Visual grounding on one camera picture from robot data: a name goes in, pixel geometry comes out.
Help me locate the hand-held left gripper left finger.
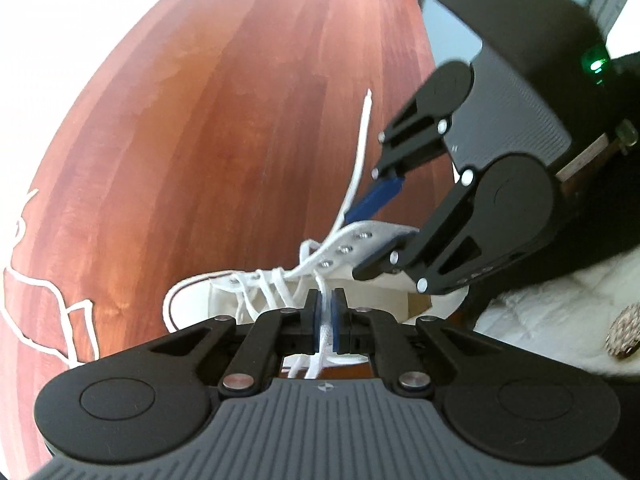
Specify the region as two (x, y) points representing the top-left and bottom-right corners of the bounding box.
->
(150, 287), (324, 401)

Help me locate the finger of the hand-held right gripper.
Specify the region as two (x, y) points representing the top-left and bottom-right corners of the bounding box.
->
(344, 97), (454, 226)
(351, 170), (502, 295)

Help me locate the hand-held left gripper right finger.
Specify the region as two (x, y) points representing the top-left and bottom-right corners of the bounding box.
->
(328, 287), (502, 401)

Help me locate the white threaded shoelace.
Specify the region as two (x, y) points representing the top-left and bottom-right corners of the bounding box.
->
(222, 89), (373, 380)

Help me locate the cream high-top canvas shoe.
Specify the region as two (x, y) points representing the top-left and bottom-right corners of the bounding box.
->
(162, 220), (473, 378)

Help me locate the white fleece cloth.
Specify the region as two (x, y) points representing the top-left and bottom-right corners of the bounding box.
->
(470, 255), (640, 376)

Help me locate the round woven button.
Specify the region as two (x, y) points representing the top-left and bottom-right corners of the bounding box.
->
(605, 305), (640, 361)

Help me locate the loose white shoelace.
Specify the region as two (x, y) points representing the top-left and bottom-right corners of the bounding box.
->
(0, 187), (98, 366)

